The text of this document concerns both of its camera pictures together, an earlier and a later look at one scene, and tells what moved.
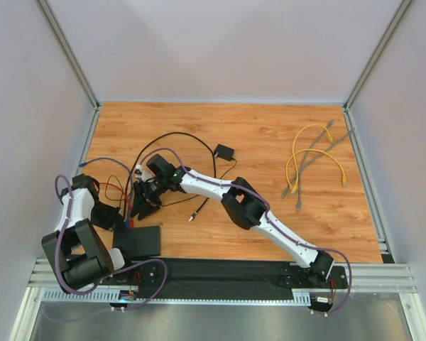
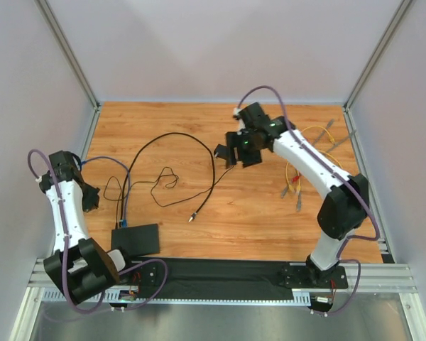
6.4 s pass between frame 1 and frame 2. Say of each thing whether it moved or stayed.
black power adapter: stayed
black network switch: stayed
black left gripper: moved
